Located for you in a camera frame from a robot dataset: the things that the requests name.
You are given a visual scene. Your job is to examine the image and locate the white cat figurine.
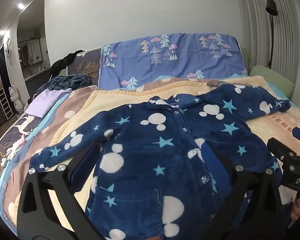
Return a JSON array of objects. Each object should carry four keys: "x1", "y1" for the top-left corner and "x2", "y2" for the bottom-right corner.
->
[{"x1": 9, "y1": 84, "x2": 23, "y2": 115}]

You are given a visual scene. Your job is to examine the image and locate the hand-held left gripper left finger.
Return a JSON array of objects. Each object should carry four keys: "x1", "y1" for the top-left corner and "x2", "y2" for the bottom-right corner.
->
[{"x1": 17, "y1": 145, "x2": 105, "y2": 240}]

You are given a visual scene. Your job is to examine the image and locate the black garment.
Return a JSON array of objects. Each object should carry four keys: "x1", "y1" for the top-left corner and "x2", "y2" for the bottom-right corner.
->
[{"x1": 50, "y1": 50, "x2": 85, "y2": 77}]

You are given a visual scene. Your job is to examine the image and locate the white deer wall clock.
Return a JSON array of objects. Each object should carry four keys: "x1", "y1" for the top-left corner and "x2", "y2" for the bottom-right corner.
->
[{"x1": 4, "y1": 37, "x2": 13, "y2": 58}]

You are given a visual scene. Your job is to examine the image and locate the dark teal fleece throw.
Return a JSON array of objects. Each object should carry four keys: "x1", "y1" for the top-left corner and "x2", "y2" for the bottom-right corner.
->
[{"x1": 35, "y1": 74, "x2": 91, "y2": 94}]

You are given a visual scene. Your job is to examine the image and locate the lilac folded cloth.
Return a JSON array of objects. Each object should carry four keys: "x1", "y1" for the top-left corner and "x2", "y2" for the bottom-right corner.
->
[{"x1": 25, "y1": 88, "x2": 72, "y2": 117}]

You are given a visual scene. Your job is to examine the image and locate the floral folded clothes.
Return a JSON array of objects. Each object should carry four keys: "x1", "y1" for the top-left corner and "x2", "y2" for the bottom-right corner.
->
[{"x1": 207, "y1": 80, "x2": 227, "y2": 88}]

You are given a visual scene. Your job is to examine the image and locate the bear printed blanket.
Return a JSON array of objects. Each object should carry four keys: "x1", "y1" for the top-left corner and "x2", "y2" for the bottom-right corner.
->
[{"x1": 0, "y1": 75, "x2": 300, "y2": 240}]

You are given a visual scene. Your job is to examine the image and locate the green pillow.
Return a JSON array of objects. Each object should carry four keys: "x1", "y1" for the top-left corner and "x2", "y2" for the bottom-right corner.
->
[{"x1": 249, "y1": 65, "x2": 295, "y2": 98}]

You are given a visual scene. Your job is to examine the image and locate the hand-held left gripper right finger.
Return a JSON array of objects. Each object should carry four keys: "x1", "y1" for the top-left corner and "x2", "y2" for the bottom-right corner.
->
[{"x1": 190, "y1": 143, "x2": 284, "y2": 240}]

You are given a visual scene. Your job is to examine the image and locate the white shelf rack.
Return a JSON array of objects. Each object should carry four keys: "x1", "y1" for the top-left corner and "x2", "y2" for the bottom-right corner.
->
[{"x1": 0, "y1": 89, "x2": 14, "y2": 120}]

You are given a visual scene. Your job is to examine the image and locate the blue tree print sheet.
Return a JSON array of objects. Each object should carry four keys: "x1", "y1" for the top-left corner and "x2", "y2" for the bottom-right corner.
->
[{"x1": 98, "y1": 32, "x2": 248, "y2": 90}]

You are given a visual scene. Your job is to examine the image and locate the navy star fleece jacket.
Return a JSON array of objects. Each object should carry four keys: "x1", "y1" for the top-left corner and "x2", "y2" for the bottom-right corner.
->
[{"x1": 30, "y1": 84, "x2": 292, "y2": 240}]

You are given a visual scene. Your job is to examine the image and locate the light blue sheet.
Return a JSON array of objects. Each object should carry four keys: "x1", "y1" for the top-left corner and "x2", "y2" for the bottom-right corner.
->
[{"x1": 269, "y1": 82, "x2": 292, "y2": 98}]

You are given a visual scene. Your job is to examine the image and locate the black floor lamp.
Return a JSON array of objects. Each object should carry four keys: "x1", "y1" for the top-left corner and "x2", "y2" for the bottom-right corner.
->
[{"x1": 265, "y1": 0, "x2": 278, "y2": 68}]

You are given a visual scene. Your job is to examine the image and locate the dark patterned bed sheet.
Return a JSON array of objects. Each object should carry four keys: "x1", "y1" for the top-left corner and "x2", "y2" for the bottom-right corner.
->
[{"x1": 0, "y1": 48, "x2": 102, "y2": 188}]

